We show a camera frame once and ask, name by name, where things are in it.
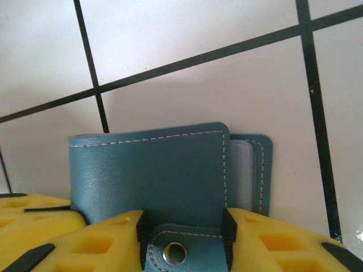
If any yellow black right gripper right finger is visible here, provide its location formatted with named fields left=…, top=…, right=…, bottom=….
left=222, top=206, right=363, bottom=272

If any teal leather card holder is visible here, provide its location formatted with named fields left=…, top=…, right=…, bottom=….
left=67, top=121, right=273, bottom=272

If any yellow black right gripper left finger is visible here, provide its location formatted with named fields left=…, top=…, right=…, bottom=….
left=0, top=209, right=150, bottom=272

